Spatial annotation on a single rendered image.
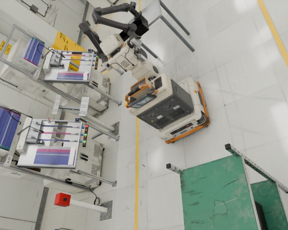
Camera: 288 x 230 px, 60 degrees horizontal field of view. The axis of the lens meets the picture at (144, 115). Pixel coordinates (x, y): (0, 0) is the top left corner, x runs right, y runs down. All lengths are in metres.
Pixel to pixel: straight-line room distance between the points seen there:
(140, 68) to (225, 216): 1.77
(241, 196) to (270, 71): 1.78
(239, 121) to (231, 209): 1.46
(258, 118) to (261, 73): 0.55
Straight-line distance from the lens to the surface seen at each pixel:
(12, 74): 4.39
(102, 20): 2.58
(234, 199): 1.56
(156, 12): 3.52
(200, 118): 2.82
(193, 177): 1.72
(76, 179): 3.74
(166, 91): 2.49
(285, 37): 3.25
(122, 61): 2.64
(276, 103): 2.80
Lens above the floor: 2.35
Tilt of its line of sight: 38 degrees down
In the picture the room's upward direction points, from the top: 58 degrees counter-clockwise
